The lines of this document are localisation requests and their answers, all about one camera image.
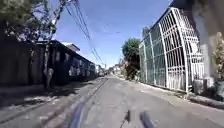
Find green tree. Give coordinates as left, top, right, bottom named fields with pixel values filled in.
left=121, top=37, right=142, bottom=81

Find grey concrete road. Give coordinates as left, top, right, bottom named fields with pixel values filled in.
left=0, top=74, right=224, bottom=128

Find dark low building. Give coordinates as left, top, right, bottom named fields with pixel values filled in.
left=34, top=39, right=98, bottom=86

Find white metal grille structure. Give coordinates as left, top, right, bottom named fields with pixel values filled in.
left=138, top=6, right=206, bottom=94

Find utility pole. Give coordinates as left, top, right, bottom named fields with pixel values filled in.
left=42, top=0, right=68, bottom=90

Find concrete kerb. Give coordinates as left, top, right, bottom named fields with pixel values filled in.
left=184, top=92, right=224, bottom=110

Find leafy tree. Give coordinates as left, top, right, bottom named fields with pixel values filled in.
left=0, top=0, right=58, bottom=43

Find pale bush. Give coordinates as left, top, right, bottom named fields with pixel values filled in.
left=213, top=31, right=224, bottom=82

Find grey building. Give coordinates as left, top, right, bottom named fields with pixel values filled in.
left=170, top=0, right=224, bottom=98

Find overhead wires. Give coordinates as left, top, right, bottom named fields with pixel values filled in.
left=63, top=0, right=108, bottom=68

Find dark wall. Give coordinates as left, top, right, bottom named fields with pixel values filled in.
left=0, top=35, right=46, bottom=90

